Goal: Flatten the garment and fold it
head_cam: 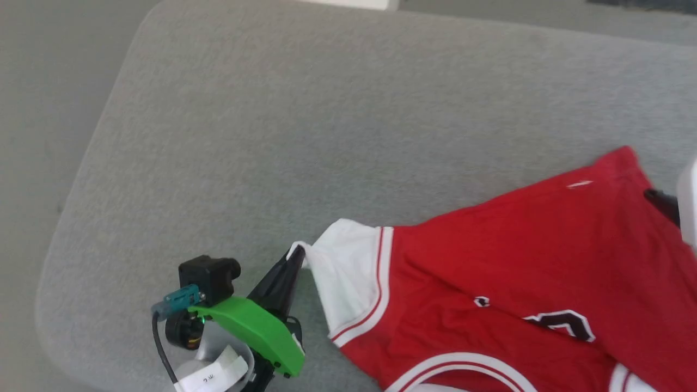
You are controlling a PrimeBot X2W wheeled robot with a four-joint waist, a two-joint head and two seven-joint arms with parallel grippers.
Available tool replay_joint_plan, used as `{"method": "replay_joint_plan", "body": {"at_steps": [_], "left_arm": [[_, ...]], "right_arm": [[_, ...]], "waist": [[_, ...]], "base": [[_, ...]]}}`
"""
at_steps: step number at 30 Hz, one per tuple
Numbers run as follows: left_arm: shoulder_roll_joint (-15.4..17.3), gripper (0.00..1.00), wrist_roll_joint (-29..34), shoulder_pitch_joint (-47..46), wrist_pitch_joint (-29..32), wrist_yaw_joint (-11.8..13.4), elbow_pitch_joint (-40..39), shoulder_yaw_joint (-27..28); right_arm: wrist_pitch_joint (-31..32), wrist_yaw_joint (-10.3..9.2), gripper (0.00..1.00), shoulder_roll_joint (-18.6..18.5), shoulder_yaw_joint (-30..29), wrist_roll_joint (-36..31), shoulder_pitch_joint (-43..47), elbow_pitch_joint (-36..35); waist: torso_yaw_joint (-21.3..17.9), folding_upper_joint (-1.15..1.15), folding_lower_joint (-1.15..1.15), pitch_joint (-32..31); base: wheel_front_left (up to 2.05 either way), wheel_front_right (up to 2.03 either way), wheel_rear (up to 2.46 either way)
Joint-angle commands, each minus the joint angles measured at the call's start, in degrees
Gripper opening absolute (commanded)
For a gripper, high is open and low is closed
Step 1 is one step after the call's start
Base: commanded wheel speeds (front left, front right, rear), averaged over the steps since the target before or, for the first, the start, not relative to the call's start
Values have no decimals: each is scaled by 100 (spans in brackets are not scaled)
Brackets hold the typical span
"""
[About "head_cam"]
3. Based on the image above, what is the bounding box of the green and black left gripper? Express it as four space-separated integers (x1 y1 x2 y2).
188 246 307 392

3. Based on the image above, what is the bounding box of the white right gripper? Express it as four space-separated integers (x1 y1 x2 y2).
644 158 697 251

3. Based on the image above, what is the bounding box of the red and white basketball jersey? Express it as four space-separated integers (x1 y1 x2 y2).
288 145 697 392

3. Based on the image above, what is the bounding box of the thin black cable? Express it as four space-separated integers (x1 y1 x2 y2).
151 308 180 385

